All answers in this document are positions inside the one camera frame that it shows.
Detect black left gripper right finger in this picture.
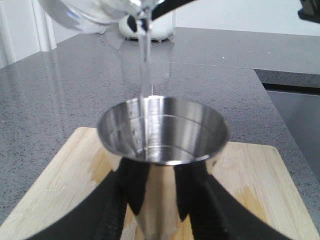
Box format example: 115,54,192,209
173,161,287,240

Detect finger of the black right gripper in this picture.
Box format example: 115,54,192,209
297,0,320,23
126,0,194,32

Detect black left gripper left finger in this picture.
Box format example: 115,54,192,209
30,158,150,240

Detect small glass beaker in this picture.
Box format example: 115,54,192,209
39,0,163,33

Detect steel double jigger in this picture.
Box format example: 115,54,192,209
97,96,230,240

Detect white kitchen appliance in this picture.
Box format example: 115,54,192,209
118,9,176,42

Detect wooden cutting board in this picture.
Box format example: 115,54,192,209
0,127,320,240

